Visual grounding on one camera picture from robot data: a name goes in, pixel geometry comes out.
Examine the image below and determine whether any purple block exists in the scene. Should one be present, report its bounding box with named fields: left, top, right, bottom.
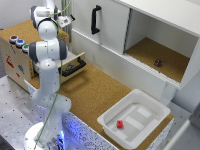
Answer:
left=153, top=58, right=163, bottom=68

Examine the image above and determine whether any wooden drawer box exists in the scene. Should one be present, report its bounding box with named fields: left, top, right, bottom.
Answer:
left=0, top=19, right=72, bottom=93

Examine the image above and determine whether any black door handle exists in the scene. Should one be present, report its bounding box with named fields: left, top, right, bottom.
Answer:
left=90, top=4, right=102, bottom=36

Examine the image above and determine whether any green cable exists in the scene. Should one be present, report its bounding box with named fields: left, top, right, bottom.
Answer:
left=32, top=0, right=75, bottom=150

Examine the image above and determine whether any red button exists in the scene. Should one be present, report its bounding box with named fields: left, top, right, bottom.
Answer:
left=8, top=34, right=20, bottom=45

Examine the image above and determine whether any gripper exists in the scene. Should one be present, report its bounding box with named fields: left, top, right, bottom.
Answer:
left=56, top=13, right=76, bottom=29

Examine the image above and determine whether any black drawer handle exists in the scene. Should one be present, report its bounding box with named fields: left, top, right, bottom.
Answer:
left=61, top=56, right=87, bottom=78

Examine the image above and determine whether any green button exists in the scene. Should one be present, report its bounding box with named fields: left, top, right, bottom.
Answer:
left=21, top=43, right=31, bottom=54

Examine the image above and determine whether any white plastic box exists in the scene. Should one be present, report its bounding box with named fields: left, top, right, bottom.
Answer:
left=96, top=88, right=172, bottom=150

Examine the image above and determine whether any wooden drawer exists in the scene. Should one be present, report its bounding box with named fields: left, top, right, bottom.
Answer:
left=57, top=50, right=87, bottom=78

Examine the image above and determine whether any white cabinet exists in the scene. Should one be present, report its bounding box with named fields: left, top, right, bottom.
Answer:
left=70, top=0, right=200, bottom=108

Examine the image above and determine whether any blue button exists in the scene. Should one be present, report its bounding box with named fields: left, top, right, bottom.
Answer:
left=14, top=38, right=26, bottom=49

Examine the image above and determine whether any white sliding door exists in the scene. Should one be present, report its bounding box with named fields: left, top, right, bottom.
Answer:
left=72, top=0, right=131, bottom=55

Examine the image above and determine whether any pink block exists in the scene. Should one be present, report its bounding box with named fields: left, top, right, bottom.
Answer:
left=115, top=120, right=125, bottom=130

